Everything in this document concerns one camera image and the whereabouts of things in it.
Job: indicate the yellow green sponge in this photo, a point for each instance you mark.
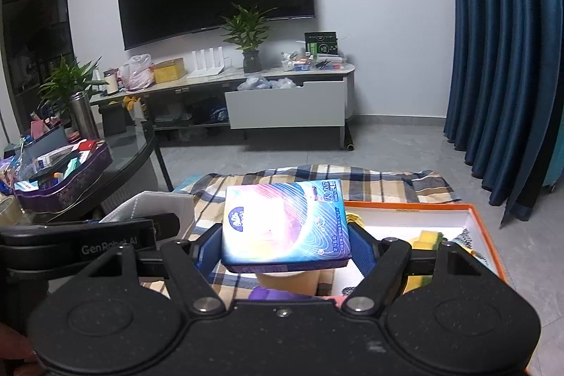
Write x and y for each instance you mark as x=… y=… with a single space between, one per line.
x=420 y=269

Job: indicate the green black box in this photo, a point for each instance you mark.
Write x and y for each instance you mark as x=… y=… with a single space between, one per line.
x=321 y=42

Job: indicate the beige paper cup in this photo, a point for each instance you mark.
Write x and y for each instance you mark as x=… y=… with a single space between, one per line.
x=297 y=282

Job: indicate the potted plant on table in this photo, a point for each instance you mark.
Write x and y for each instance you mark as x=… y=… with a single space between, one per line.
x=67 y=77

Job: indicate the pink plastic bag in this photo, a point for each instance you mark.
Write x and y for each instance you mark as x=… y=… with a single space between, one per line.
x=137 y=73

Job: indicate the teal suitcase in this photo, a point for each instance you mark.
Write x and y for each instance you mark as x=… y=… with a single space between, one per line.
x=555 y=169

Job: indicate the blue tissue pack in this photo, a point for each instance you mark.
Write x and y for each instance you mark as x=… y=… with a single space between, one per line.
x=263 y=234

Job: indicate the white router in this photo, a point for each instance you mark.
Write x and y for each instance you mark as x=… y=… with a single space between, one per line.
x=207 y=63

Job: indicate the purple tray of items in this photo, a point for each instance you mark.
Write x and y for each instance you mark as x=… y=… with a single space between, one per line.
x=61 y=177

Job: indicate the purple tissue pack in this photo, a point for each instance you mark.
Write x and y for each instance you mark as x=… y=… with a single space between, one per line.
x=272 y=295

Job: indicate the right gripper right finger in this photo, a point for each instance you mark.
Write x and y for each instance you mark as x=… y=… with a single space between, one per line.
x=366 y=251

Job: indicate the potted plant on cabinet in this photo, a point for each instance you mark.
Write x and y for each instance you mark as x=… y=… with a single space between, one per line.
x=247 y=29

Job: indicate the plaid blanket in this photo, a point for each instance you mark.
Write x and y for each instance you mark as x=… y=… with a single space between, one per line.
x=302 y=182

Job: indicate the person left hand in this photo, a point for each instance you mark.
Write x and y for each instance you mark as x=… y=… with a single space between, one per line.
x=14 y=346

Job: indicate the clear tape roll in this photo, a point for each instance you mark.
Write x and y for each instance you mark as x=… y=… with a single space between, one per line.
x=10 y=211

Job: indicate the yellow box on cabinet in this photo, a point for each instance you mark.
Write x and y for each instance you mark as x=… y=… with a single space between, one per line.
x=169 y=70

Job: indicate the blue curtain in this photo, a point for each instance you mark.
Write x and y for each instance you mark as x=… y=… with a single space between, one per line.
x=505 y=107

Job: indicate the steel thermos bottle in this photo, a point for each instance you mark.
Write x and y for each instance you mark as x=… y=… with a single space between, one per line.
x=84 y=118

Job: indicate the round black glass table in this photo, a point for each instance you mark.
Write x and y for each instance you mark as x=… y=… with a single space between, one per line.
x=119 y=169

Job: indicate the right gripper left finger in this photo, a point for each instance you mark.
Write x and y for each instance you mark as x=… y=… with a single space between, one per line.
x=206 y=251

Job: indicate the orange white box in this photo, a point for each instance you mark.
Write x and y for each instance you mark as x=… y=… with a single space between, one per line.
x=454 y=315

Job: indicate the yellow knit pouch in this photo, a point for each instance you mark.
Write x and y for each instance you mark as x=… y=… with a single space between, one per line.
x=354 y=218

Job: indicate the light blue knit cloth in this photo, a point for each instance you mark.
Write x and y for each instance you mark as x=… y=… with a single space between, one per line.
x=465 y=240

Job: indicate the white tv cabinet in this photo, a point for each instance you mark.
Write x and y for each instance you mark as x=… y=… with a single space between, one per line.
x=319 y=99

